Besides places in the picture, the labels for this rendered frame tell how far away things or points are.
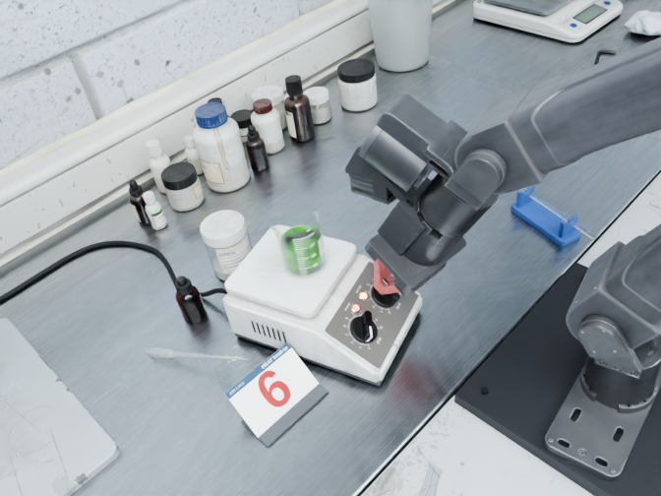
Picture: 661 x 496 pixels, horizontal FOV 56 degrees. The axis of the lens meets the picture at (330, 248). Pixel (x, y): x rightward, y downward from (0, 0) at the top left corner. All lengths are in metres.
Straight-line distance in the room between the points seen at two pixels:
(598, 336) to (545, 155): 0.17
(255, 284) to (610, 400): 0.38
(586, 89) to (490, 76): 0.78
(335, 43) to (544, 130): 0.85
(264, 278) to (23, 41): 0.49
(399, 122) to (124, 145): 0.59
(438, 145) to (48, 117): 0.65
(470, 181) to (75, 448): 0.50
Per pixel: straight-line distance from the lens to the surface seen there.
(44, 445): 0.77
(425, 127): 0.57
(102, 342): 0.85
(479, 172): 0.51
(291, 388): 0.71
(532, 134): 0.50
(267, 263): 0.74
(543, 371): 0.71
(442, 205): 0.57
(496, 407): 0.68
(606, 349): 0.60
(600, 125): 0.49
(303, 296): 0.69
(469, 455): 0.67
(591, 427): 0.67
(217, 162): 0.98
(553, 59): 1.32
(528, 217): 0.90
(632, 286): 0.56
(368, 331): 0.68
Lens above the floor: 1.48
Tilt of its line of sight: 42 degrees down
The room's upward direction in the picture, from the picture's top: 9 degrees counter-clockwise
